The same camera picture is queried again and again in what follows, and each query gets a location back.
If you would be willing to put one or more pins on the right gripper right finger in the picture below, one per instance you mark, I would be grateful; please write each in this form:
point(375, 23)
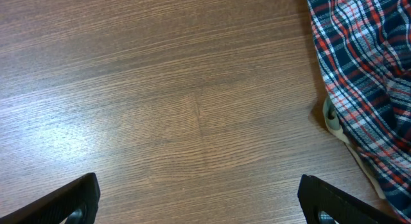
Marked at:
point(321, 202)

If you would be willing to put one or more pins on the red blue plaid shirt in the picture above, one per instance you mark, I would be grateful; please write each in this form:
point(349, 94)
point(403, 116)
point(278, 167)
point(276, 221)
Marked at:
point(363, 50)

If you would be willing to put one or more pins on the beige cloth under plaid shirt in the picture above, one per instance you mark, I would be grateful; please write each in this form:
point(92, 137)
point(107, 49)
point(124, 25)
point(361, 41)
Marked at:
point(335, 128)

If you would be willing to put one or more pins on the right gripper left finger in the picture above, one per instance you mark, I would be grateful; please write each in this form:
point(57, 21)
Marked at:
point(75, 202)

